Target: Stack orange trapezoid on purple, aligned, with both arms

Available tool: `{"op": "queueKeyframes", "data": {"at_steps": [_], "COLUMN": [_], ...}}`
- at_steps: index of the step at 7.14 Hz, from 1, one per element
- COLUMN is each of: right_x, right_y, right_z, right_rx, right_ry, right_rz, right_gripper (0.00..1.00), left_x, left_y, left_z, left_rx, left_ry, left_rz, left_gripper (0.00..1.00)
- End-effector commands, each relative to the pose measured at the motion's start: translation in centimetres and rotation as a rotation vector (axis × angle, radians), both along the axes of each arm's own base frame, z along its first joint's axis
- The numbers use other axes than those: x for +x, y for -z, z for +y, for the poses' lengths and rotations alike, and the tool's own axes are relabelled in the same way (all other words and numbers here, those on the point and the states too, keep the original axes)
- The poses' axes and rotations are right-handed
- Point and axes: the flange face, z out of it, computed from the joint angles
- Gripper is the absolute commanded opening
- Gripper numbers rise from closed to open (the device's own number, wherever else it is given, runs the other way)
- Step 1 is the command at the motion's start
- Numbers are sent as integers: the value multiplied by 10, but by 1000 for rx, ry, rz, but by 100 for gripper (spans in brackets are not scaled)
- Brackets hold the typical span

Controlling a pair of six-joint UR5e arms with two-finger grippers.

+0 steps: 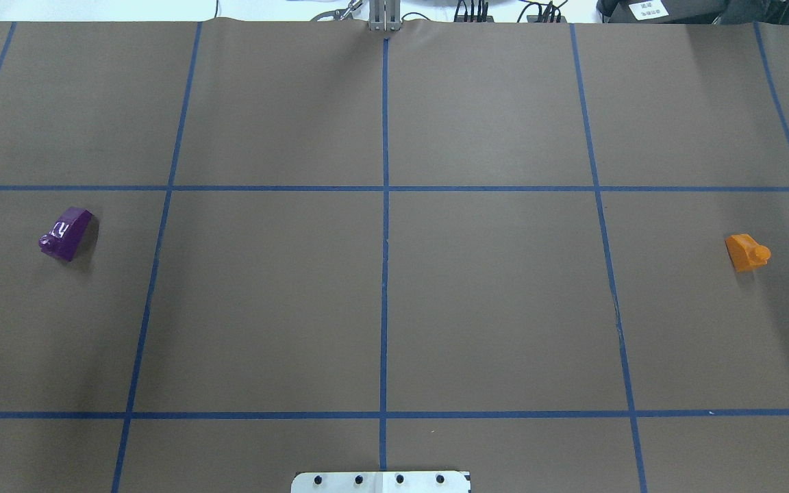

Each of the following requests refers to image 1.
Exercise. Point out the orange trapezoid block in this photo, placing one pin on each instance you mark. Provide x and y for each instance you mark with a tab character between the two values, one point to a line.
745	253

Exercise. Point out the purple trapezoid block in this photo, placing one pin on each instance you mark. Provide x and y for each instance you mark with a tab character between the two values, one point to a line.
66	234

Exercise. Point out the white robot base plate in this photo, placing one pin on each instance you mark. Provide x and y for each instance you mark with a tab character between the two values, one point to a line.
383	481

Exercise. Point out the aluminium frame post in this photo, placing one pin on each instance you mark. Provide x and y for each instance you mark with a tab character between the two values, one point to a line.
384	15

